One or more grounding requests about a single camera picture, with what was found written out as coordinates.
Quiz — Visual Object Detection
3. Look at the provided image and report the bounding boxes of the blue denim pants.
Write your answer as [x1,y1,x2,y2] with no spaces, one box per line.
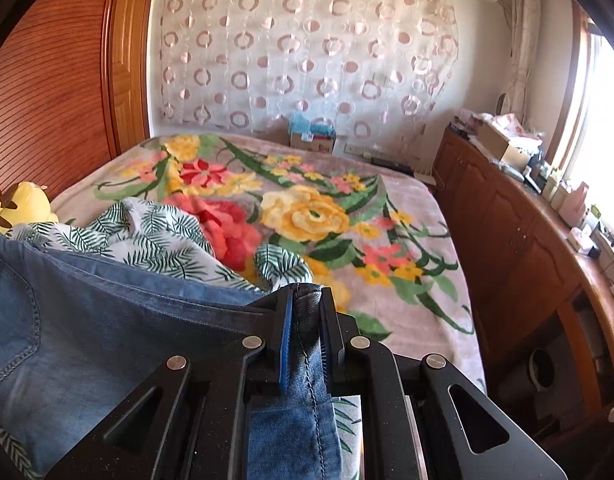
[0,210,362,480]

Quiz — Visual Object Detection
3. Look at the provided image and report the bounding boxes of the white box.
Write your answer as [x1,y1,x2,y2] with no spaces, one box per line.
[479,122,532,168]

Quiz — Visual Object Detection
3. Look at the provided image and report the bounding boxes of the yellow plush toy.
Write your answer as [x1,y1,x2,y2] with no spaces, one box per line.
[0,182,60,236]

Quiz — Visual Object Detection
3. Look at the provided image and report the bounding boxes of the pink patterned cloth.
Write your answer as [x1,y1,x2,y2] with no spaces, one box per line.
[491,113,544,141]

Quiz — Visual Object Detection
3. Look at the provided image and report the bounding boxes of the pink bottle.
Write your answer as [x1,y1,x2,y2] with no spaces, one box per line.
[559,182,590,227]

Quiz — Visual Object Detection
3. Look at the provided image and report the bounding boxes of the floral side curtain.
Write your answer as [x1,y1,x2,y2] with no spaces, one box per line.
[502,0,544,111]

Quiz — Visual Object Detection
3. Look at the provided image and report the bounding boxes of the leaf print quilt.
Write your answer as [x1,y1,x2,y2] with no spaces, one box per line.
[0,197,362,480]

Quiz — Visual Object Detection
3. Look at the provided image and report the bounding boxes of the window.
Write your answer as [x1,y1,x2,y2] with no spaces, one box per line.
[547,20,614,241]

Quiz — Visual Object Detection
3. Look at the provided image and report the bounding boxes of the floral blanket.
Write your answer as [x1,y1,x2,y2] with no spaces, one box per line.
[52,132,488,396]

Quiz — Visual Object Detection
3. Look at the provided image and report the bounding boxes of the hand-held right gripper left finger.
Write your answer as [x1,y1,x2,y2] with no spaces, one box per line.
[47,285,295,480]

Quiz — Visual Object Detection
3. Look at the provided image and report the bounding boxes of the light blue plastic bag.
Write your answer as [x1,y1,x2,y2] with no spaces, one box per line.
[289,111,335,136]

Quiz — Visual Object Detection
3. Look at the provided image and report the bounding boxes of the circle pattern sheer curtain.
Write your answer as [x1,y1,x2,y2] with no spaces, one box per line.
[154,0,460,136]

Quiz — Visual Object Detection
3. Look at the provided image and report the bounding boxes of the wooden headboard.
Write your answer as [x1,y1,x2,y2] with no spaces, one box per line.
[0,0,160,201]

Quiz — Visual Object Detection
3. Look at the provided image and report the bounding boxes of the wooden cabinet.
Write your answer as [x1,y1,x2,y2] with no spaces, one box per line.
[432,125,614,441]

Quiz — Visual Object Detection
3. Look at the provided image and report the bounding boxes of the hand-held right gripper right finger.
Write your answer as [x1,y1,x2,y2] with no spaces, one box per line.
[319,285,568,480]

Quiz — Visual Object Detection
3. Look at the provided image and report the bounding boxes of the cardboard box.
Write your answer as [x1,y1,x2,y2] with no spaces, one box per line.
[289,130,338,156]

